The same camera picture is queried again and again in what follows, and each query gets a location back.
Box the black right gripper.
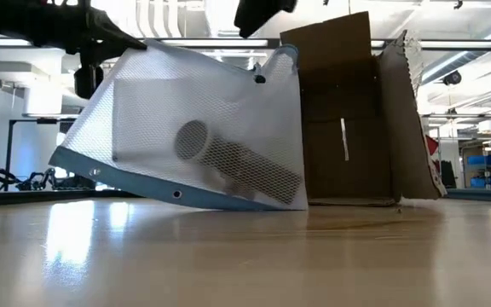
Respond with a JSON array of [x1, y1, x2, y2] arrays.
[[234, 0, 298, 39]]

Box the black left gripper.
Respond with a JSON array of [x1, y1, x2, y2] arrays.
[[0, 0, 148, 101]]

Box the clear mesh blue-zipper bag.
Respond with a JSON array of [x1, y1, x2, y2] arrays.
[[48, 37, 310, 212]]

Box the black cylindrical item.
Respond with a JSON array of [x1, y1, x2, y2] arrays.
[[173, 119, 211, 162]]

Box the taped brown cardboard box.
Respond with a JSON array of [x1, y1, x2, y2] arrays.
[[279, 10, 448, 208]]

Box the black cylindrical device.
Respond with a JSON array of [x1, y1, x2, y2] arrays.
[[200, 138, 305, 206]]

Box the red storage bin rack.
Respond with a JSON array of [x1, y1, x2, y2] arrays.
[[424, 134, 441, 171]]

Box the silver ventilation duct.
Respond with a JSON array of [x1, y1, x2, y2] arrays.
[[205, 0, 246, 39]]

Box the black metal stand frame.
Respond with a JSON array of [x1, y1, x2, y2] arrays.
[[5, 118, 80, 191]]

